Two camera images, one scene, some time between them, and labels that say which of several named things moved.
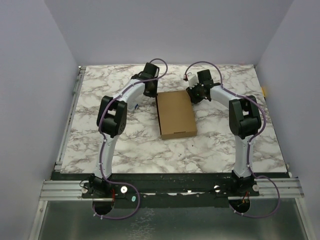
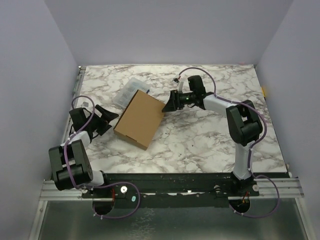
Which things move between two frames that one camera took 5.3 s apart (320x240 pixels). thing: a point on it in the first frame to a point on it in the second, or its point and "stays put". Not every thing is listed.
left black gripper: [154, 93] to [106, 116]
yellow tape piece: [264, 94] stays put
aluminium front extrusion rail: [72, 190] stays put
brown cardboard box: [176, 115] to [139, 118]
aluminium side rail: [58, 164] stays put
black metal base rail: [166, 190] stays put
